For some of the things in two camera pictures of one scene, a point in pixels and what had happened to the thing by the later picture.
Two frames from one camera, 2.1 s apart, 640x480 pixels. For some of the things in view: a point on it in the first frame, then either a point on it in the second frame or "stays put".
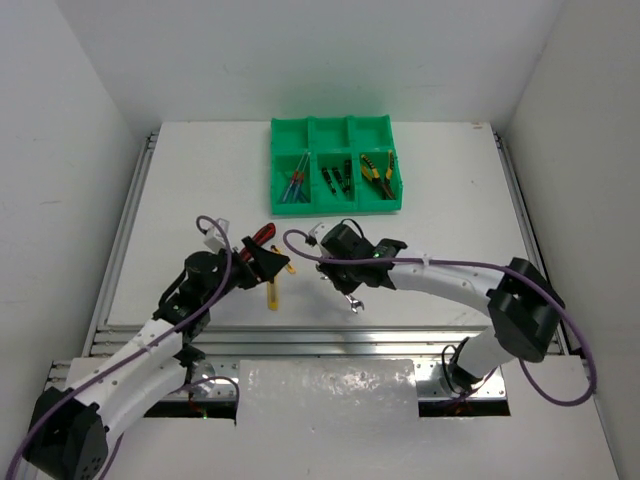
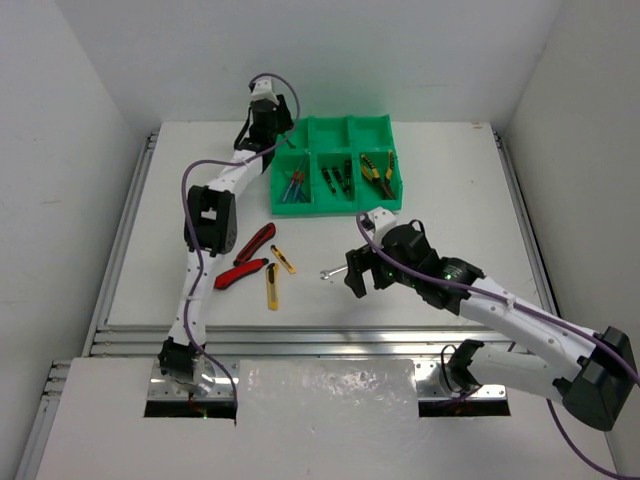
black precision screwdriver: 328,179 stays put
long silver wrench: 353,303 → 292,146
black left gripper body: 251,270 → 282,122
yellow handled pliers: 369,171 stays put
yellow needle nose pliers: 387,185 stays put
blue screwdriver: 294,177 stays put
